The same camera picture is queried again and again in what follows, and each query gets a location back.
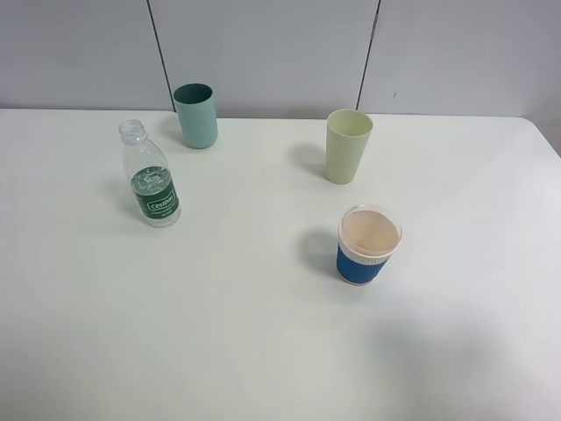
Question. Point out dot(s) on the blue sleeved glass cup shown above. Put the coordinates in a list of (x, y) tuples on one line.
[(368, 235)]

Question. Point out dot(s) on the teal plastic cup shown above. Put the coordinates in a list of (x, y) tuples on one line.
[(196, 111)]

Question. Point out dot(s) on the clear bottle green label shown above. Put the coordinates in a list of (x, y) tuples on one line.
[(148, 173)]

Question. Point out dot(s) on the pale green plastic cup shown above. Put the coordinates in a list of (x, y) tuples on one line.
[(347, 134)]

